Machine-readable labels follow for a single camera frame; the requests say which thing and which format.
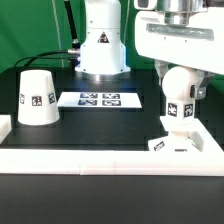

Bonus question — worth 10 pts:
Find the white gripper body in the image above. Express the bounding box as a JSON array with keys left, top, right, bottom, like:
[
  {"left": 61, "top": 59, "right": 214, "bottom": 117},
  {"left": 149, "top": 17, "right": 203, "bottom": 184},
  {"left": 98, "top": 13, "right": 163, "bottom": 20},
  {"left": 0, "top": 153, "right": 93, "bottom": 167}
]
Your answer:
[{"left": 135, "top": 9, "right": 224, "bottom": 75}]

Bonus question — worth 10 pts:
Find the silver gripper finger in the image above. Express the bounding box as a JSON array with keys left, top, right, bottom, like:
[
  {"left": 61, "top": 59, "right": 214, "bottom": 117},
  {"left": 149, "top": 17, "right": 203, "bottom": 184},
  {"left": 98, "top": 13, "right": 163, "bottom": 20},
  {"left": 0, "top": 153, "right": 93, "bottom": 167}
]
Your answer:
[
  {"left": 155, "top": 60, "right": 169, "bottom": 83},
  {"left": 190, "top": 70, "right": 214, "bottom": 100}
]

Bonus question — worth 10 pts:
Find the white lamp bulb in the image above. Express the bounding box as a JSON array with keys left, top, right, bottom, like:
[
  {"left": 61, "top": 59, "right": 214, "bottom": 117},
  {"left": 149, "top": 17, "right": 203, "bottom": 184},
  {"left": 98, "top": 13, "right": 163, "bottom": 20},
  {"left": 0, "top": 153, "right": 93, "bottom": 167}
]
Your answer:
[{"left": 162, "top": 66, "right": 197, "bottom": 123}]

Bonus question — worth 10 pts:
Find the white lamp base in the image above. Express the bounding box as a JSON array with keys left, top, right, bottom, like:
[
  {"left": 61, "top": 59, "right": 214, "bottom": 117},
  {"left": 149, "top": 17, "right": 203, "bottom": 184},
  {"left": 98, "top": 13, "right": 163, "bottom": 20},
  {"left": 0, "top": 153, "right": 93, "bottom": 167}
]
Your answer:
[{"left": 148, "top": 116, "right": 201, "bottom": 152}]

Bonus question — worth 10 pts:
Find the white lamp shade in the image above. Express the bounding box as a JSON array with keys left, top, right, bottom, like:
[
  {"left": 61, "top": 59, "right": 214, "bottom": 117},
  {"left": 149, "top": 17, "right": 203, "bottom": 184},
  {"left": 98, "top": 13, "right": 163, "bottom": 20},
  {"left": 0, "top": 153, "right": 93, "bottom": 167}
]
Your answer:
[{"left": 18, "top": 70, "right": 60, "bottom": 126}]

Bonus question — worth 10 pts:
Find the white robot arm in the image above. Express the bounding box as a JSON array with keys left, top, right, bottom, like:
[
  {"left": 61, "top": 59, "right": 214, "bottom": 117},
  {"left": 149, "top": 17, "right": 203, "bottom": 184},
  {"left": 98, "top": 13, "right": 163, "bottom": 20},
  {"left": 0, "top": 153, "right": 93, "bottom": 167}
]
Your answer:
[{"left": 76, "top": 0, "right": 224, "bottom": 99}]

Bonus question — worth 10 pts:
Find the white marker sheet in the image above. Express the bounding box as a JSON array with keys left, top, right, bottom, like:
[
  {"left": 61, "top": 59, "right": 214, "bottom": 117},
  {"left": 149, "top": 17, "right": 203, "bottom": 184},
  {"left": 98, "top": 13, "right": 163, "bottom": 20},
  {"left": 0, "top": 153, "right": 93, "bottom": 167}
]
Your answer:
[{"left": 58, "top": 92, "right": 141, "bottom": 108}]

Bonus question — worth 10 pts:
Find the black cable conduit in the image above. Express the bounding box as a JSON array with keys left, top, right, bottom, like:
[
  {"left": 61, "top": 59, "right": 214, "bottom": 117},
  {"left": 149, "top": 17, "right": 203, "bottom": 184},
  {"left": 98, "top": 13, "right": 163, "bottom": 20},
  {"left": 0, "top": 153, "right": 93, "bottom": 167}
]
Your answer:
[{"left": 63, "top": 0, "right": 81, "bottom": 50}]

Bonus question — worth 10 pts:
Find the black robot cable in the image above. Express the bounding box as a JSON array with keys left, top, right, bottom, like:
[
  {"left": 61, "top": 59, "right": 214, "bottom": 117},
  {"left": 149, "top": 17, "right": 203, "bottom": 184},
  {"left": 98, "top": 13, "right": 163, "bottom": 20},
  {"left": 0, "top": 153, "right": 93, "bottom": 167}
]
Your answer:
[{"left": 13, "top": 49, "right": 81, "bottom": 68}]

